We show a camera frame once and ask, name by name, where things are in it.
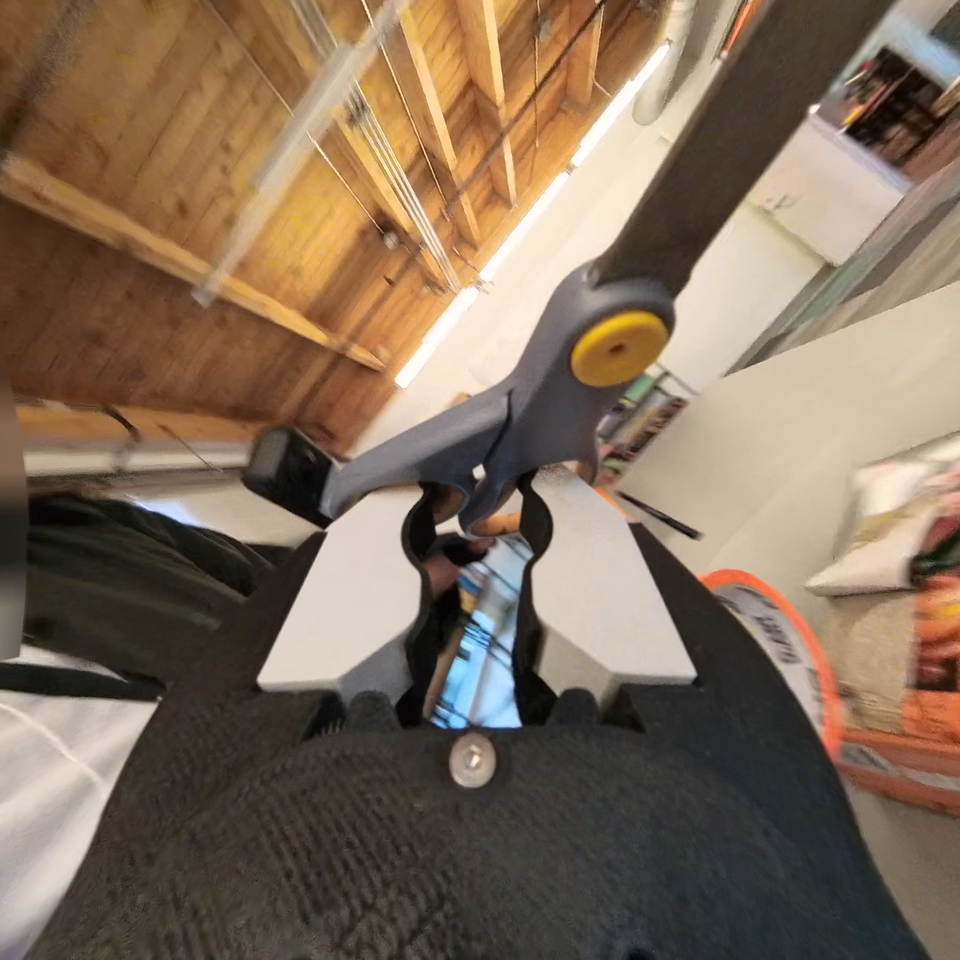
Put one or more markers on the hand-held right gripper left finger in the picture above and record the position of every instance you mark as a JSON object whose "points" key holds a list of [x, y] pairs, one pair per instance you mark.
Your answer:
{"points": [[345, 600]]}

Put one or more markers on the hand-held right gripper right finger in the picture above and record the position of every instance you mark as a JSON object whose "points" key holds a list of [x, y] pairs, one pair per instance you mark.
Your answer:
{"points": [[607, 600]]}

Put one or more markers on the orange tape roll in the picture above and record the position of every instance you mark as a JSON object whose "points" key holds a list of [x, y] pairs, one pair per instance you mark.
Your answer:
{"points": [[780, 645]]}

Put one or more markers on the grey scissors yellow pivot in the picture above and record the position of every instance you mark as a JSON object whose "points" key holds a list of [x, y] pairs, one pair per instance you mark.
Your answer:
{"points": [[540, 405]]}

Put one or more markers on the black flower-print cardboard box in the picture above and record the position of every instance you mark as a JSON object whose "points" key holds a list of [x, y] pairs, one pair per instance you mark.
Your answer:
{"points": [[885, 540]]}

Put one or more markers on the black shelving rack with goods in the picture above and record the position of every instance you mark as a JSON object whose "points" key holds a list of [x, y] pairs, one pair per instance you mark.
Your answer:
{"points": [[645, 420]]}

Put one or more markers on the fluorescent ceiling light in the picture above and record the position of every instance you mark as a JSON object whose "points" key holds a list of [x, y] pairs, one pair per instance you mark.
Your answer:
{"points": [[525, 217]]}

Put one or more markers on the person's white shirt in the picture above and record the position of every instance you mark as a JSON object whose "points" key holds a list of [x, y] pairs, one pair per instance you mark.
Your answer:
{"points": [[45, 825]]}

